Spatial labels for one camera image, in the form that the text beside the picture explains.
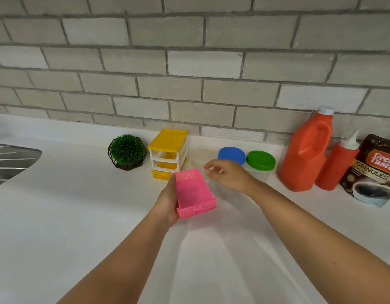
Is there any person's right hand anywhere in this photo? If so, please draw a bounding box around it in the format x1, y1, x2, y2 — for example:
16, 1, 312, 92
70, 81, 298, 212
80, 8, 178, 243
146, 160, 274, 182
203, 159, 262, 201

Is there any person's left hand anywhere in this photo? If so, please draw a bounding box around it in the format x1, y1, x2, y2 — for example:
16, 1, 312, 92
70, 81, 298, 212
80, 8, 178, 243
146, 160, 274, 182
151, 174, 180, 227

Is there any blue round lid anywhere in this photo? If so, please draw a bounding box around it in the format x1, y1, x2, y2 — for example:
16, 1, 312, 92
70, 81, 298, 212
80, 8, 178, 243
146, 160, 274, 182
217, 147, 246, 166

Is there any pink plastic basket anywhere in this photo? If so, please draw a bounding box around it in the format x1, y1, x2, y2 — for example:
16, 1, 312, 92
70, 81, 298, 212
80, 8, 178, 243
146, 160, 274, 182
173, 168, 218, 220

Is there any green round lid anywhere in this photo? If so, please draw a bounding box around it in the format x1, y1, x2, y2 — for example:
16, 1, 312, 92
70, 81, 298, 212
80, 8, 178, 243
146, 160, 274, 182
245, 150, 277, 171

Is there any yellow white mini drawer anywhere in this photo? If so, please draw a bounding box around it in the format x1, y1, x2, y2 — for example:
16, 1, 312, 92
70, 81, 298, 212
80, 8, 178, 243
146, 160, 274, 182
147, 142, 190, 181

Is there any green plant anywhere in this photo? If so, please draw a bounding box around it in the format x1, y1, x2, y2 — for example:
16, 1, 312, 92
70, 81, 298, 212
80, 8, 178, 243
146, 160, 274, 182
107, 133, 149, 171

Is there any orange jug with white cap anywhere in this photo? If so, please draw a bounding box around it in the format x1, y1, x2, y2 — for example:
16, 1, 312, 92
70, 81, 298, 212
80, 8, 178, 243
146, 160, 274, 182
278, 106, 335, 193

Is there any orange squeeze bottle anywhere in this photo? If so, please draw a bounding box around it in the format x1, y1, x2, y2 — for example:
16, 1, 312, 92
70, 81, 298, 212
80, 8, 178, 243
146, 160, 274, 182
315, 129, 361, 191

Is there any brown coffee pouch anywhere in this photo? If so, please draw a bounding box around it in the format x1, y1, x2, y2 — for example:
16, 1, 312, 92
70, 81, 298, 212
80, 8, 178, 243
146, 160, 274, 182
339, 134, 390, 208

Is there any person's right forearm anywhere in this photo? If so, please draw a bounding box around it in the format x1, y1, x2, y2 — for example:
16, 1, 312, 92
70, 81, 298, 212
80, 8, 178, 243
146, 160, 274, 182
249, 184, 390, 304

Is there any person's left forearm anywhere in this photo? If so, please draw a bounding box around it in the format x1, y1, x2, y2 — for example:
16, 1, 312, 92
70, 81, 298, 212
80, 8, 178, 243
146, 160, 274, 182
57, 212, 174, 304

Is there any white countertop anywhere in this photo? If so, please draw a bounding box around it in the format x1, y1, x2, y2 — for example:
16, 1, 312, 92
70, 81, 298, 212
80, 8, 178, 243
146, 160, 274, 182
0, 113, 390, 304

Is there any grey metal object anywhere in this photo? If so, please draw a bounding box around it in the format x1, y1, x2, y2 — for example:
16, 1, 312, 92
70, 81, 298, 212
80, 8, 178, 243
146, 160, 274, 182
0, 142, 43, 190

